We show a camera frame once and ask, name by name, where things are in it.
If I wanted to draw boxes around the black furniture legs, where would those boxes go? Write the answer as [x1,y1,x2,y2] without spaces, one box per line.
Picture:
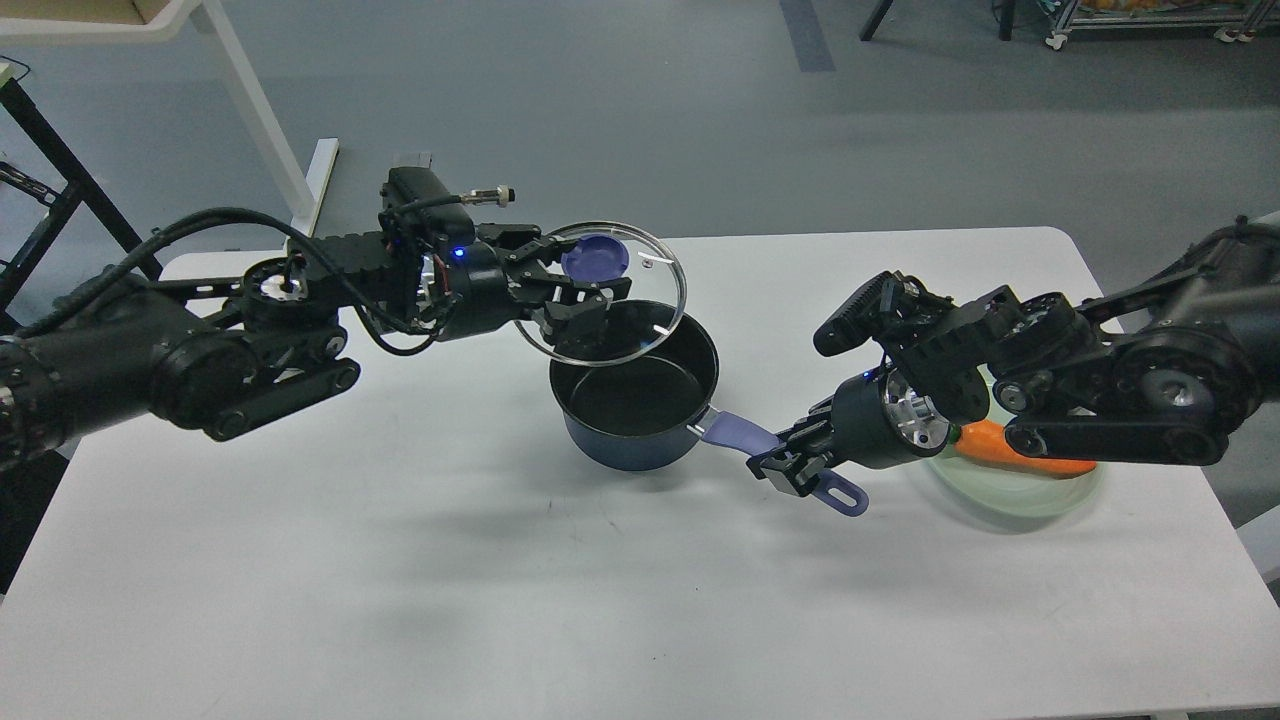
[858,1,1023,42]

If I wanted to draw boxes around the black metal stand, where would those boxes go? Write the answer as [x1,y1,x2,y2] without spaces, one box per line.
[1,60,142,329]

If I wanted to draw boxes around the clear glass plate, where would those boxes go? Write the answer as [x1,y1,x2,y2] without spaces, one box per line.
[915,372,1106,521]

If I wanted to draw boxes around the glass pot lid blue knob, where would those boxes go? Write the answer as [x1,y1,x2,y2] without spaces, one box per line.
[511,222,689,368]

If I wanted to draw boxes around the orange toy carrot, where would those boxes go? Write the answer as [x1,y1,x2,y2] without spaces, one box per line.
[948,420,1098,480]

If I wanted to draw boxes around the dark blue saucepan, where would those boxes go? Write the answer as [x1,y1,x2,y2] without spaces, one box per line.
[549,300,870,518]

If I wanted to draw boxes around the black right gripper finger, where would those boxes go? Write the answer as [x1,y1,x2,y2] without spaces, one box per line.
[746,445,845,497]
[776,396,835,443]

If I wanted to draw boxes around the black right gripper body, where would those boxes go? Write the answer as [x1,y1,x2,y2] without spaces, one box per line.
[829,366,952,470]

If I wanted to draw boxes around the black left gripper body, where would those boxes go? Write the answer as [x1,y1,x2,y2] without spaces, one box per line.
[425,241,517,342]

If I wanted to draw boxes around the metal wheeled cart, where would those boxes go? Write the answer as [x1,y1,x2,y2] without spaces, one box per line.
[1041,1,1277,51]

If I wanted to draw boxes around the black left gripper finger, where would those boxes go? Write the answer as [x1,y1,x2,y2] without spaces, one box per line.
[477,223,567,272]
[511,278,634,351]

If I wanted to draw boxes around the white desk with leg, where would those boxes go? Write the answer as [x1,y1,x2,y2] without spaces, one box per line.
[0,0,340,241]

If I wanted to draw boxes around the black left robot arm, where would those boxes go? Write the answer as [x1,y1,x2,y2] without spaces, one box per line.
[3,167,631,469]

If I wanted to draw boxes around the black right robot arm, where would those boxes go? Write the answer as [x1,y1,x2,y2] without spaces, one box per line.
[748,217,1279,515]

